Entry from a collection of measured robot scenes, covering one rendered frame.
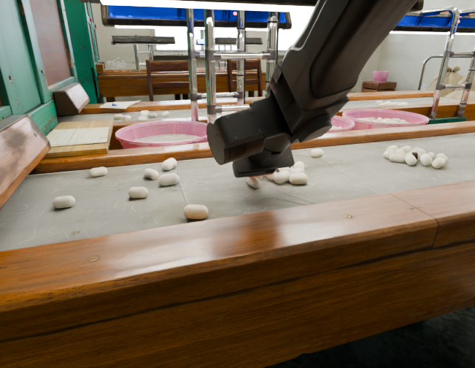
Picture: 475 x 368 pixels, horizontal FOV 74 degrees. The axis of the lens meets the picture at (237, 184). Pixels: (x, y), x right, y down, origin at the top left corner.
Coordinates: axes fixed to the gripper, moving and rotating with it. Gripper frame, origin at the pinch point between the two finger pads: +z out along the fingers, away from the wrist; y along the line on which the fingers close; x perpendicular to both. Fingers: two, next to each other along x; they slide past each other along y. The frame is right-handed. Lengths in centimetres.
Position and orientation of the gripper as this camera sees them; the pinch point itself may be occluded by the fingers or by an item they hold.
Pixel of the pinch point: (247, 170)
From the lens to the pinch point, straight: 59.8
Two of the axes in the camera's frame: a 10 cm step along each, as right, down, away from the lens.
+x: 2.1, 9.4, -2.8
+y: -9.5, 1.3, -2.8
